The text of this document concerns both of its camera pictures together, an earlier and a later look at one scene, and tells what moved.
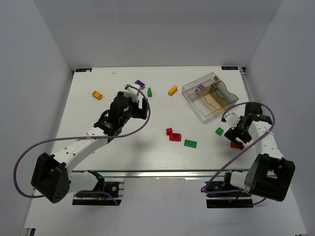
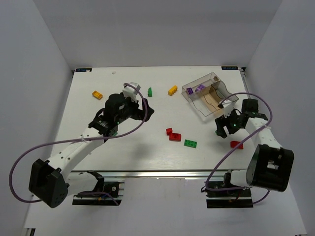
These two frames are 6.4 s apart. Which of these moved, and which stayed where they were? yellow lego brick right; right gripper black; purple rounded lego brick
Moved: right gripper black
Stayed: purple rounded lego brick; yellow lego brick right
